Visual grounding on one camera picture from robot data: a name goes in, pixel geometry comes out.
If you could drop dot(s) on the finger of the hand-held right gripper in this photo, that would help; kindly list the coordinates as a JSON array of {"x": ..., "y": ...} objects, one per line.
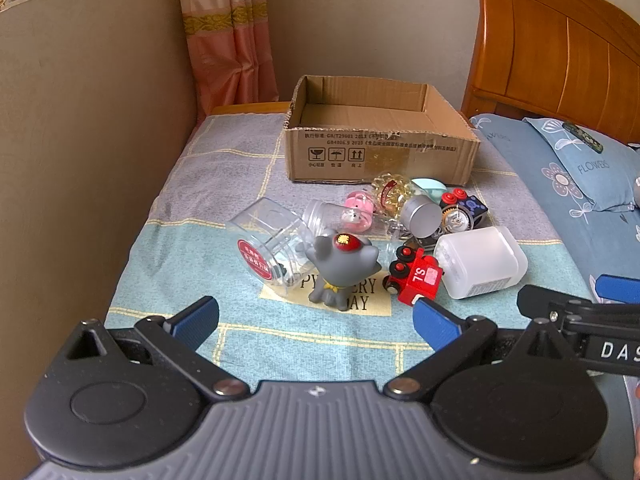
[
  {"x": 540, "y": 300},
  {"x": 620, "y": 287}
]

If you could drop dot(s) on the wooden bed headboard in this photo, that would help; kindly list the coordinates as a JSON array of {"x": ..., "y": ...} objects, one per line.
[{"x": 550, "y": 35}]

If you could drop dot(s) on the clear correction tape dispenser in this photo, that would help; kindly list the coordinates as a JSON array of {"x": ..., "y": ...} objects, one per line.
[{"x": 456, "y": 221}]

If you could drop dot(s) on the brown cardboard box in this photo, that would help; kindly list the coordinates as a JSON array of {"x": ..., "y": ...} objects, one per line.
[{"x": 325, "y": 160}]

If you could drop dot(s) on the white plastic container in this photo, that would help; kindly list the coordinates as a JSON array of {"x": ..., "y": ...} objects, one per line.
[{"x": 480, "y": 260}]

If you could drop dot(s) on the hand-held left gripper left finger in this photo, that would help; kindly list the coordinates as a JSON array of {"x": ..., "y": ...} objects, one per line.
[{"x": 197, "y": 321}]

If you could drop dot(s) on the small pink clear jar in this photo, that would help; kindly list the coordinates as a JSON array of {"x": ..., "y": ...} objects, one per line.
[{"x": 359, "y": 210}]

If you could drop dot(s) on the red toy train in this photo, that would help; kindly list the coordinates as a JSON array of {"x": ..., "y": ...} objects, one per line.
[{"x": 417, "y": 275}]

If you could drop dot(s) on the dark patterned hair clip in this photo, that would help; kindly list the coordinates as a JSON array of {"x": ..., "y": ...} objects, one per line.
[{"x": 582, "y": 137}]

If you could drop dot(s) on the large clear jar red label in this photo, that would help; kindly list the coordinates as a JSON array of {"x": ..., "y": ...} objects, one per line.
[{"x": 270, "y": 230}]

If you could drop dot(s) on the blue floral pillow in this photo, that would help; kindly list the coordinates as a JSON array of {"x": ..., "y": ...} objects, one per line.
[{"x": 590, "y": 170}]

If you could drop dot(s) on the pink patterned curtain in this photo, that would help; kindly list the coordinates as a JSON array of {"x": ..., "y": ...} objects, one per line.
[{"x": 225, "y": 35}]

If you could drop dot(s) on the dark blue toy car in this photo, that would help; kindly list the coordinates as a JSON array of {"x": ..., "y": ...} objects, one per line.
[{"x": 475, "y": 207}]

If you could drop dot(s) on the checked printed blanket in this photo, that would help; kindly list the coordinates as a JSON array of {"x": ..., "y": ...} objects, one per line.
[{"x": 200, "y": 185}]

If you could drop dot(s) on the amber bottle with silver cap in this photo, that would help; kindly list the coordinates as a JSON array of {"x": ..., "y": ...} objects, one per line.
[{"x": 420, "y": 215}]

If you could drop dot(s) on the grey toy figure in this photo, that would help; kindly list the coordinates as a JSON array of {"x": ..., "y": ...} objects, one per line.
[{"x": 340, "y": 265}]

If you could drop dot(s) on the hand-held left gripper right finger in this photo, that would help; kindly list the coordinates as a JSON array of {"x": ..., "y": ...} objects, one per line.
[{"x": 434, "y": 327}]

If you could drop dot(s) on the teal oval case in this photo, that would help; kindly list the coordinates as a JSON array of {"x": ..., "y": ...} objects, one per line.
[{"x": 430, "y": 187}]

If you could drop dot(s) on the small clear plastic jar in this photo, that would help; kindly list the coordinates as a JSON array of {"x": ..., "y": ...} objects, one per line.
[{"x": 322, "y": 215}]

